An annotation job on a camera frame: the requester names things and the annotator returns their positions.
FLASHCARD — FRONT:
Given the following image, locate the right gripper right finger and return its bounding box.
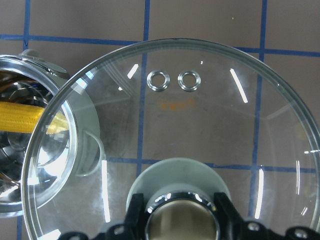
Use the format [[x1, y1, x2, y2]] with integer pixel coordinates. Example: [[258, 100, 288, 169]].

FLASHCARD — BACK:
[[213, 192, 320, 240]]

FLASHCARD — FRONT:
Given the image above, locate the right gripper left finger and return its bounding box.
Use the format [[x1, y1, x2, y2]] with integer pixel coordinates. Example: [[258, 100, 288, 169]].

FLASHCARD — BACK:
[[59, 192, 148, 240]]

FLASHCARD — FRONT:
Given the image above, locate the glass pot lid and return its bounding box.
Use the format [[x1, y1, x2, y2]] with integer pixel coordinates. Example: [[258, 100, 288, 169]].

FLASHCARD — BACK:
[[23, 39, 320, 240]]

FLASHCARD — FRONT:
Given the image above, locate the yellow corn cob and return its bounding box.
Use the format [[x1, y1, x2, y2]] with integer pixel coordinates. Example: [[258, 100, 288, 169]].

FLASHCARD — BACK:
[[0, 101, 69, 134]]

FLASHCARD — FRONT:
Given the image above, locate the pale green electric pot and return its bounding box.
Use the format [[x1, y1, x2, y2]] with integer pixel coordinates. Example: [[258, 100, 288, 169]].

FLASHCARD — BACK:
[[0, 50, 102, 218]]

